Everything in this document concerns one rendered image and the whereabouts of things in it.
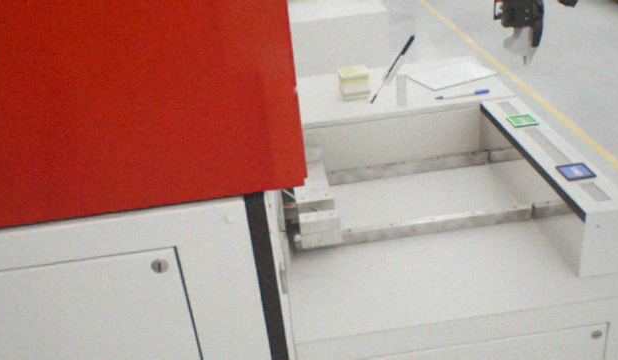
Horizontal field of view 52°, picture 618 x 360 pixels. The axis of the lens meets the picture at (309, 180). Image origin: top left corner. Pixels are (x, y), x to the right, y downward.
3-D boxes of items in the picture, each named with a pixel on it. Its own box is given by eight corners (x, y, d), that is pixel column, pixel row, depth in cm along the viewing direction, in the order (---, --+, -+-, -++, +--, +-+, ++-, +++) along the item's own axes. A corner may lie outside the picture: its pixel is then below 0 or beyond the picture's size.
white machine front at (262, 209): (287, 440, 92) (245, 200, 73) (265, 180, 164) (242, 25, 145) (308, 437, 92) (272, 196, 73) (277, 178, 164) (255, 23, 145)
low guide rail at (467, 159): (287, 191, 157) (285, 180, 156) (286, 187, 159) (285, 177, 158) (486, 164, 159) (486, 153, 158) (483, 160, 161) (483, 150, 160)
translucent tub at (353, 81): (343, 101, 167) (341, 76, 164) (338, 91, 174) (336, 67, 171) (371, 97, 168) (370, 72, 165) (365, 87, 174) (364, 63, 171)
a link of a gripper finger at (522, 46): (504, 68, 139) (506, 26, 135) (531, 64, 140) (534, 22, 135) (510, 72, 137) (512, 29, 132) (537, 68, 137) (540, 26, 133)
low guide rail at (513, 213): (295, 252, 133) (294, 240, 132) (295, 247, 135) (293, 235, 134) (529, 220, 135) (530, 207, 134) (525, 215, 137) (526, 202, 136)
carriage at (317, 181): (303, 249, 129) (301, 236, 128) (290, 168, 161) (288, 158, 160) (342, 243, 129) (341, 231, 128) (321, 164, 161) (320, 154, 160)
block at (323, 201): (297, 214, 135) (296, 202, 134) (296, 206, 138) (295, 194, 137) (335, 209, 136) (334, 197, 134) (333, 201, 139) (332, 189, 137)
